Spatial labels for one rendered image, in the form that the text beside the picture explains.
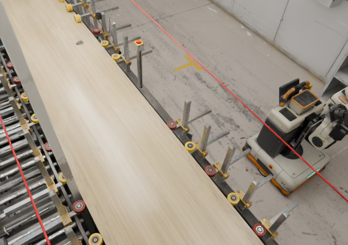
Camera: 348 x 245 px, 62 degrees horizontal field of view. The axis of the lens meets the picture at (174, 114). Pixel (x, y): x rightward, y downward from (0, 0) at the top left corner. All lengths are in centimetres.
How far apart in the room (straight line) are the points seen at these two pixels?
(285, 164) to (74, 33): 255
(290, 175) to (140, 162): 157
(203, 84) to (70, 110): 209
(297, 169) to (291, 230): 58
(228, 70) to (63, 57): 233
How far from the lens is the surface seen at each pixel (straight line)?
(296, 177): 312
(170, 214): 199
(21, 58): 126
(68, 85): 275
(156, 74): 412
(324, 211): 342
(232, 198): 209
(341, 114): 242
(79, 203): 206
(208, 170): 216
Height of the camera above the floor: 274
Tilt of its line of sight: 49 degrees down
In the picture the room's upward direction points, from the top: 5 degrees clockwise
